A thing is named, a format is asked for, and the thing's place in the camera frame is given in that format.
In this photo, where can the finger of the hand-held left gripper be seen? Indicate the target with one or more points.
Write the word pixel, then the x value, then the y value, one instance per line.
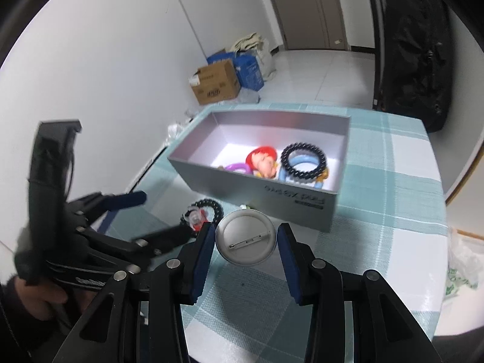
pixel 128 198
pixel 170 237

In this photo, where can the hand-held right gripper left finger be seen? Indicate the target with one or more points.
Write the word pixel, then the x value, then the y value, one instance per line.
pixel 200 264

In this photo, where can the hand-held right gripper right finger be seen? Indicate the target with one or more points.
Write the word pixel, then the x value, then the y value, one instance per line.
pixel 292 268

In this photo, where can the white round pin badge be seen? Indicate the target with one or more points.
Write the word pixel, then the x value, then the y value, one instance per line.
pixel 244 236

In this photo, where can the silver grey cardboard box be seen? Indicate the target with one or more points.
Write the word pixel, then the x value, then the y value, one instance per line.
pixel 245 191

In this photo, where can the person's left hand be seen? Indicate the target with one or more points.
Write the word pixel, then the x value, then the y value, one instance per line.
pixel 39 300

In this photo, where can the silver plastic packet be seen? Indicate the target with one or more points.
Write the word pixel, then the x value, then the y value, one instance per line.
pixel 174 130

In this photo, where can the teal checked tablecloth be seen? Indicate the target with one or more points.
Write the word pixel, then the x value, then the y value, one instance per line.
pixel 378 181

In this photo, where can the brown cardboard box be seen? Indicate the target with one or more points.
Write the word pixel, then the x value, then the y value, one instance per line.
pixel 215 81

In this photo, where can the grey plastic mailer bag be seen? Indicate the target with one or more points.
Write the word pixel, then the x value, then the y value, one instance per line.
pixel 249 96

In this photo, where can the white green printed plastic bag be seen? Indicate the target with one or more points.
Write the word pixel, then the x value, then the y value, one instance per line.
pixel 463 264

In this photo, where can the beige folded cloth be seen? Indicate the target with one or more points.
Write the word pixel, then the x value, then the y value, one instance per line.
pixel 247 41

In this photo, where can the black backpack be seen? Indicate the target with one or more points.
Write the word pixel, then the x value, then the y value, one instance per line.
pixel 416 53

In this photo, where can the grey brown door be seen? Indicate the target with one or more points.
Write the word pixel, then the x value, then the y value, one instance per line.
pixel 302 7

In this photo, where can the black door frame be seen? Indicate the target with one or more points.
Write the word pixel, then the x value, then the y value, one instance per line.
pixel 376 37

